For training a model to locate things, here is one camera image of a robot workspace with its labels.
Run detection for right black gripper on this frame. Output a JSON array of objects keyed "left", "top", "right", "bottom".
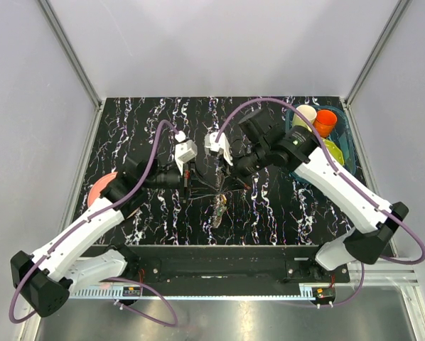
[{"left": 218, "top": 141, "right": 271, "bottom": 194}]

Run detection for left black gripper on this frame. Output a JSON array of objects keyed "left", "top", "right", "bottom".
[{"left": 143, "top": 158, "right": 220, "bottom": 203}]

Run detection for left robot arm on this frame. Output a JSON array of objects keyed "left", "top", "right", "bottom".
[{"left": 10, "top": 158, "right": 219, "bottom": 318}]

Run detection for pink plate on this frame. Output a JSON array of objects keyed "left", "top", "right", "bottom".
[{"left": 87, "top": 172, "right": 118, "bottom": 208}]

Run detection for cream mug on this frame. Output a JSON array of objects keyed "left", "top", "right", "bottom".
[{"left": 291, "top": 104, "right": 317, "bottom": 131}]

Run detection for yellow-green dotted plate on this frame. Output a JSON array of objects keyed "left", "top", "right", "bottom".
[{"left": 322, "top": 138, "right": 345, "bottom": 166}]

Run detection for orange cup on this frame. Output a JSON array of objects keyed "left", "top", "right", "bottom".
[{"left": 313, "top": 109, "right": 338, "bottom": 138}]

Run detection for teal plastic tray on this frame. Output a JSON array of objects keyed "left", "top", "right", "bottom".
[{"left": 294, "top": 104, "right": 357, "bottom": 175}]

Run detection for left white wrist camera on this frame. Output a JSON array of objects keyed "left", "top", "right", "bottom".
[{"left": 174, "top": 131, "right": 198, "bottom": 175}]

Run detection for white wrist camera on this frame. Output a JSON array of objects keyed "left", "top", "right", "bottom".
[
  {"left": 204, "top": 131, "right": 233, "bottom": 166},
  {"left": 174, "top": 131, "right": 198, "bottom": 175}
]

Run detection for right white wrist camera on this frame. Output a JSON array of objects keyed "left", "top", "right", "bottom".
[{"left": 204, "top": 131, "right": 233, "bottom": 166}]

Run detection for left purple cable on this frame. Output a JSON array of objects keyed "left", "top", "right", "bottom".
[{"left": 8, "top": 119, "right": 185, "bottom": 325}]

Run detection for purple cable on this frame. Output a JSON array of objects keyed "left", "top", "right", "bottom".
[
  {"left": 8, "top": 119, "right": 185, "bottom": 325},
  {"left": 215, "top": 97, "right": 425, "bottom": 266}
]

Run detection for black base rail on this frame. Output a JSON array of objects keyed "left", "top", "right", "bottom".
[{"left": 91, "top": 244, "right": 350, "bottom": 298}]

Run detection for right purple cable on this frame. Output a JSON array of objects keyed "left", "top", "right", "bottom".
[{"left": 215, "top": 97, "right": 425, "bottom": 266}]

